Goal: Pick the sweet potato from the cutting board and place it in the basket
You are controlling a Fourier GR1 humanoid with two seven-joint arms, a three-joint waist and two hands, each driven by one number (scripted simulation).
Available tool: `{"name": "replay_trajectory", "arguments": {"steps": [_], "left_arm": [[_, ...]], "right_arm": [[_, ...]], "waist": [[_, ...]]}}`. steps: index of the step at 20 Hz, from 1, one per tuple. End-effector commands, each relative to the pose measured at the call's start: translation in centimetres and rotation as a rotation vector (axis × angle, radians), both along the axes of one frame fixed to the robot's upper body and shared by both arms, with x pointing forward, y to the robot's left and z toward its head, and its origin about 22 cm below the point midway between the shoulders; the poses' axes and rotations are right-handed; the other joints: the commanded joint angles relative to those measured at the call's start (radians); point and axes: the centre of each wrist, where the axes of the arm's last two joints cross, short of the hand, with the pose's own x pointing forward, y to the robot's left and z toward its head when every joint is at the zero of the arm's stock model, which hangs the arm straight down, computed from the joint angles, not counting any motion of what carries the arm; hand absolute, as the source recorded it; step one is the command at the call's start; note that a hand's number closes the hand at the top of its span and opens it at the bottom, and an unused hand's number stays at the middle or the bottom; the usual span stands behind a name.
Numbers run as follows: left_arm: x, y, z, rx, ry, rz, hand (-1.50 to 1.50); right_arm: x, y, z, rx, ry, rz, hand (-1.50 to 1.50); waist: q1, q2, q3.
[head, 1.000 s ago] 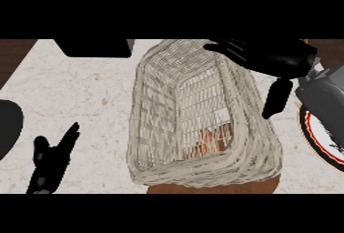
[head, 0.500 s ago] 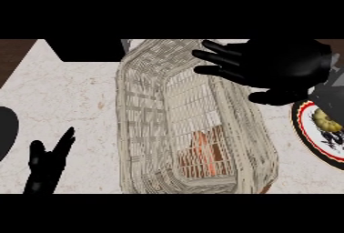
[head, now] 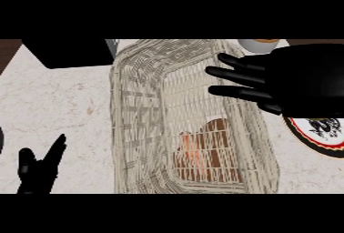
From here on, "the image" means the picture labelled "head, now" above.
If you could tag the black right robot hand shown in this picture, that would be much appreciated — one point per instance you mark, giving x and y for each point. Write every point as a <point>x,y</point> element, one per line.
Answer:
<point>304,82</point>

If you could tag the black rounded object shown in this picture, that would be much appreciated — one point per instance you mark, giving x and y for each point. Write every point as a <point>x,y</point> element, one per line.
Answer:
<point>2,140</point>

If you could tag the black appliance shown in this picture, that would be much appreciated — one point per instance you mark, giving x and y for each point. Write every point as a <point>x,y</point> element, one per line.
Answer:
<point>71,51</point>

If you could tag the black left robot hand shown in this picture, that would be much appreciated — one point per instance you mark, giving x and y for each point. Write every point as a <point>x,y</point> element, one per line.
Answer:
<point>37,176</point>

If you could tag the orange brown sweet potato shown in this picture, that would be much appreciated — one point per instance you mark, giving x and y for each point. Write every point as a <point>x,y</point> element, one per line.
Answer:
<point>210,151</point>

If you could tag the white plate red black rim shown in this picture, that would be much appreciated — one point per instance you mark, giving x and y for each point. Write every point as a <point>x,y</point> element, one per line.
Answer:
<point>320,136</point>

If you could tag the pale wicker basket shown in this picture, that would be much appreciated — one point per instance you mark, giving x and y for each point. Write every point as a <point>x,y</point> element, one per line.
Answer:
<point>148,121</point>

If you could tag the white cup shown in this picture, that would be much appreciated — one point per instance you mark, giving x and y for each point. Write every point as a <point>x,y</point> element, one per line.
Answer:
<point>257,46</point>

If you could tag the grey metal object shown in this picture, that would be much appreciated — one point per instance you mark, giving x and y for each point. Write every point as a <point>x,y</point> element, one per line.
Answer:
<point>111,47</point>

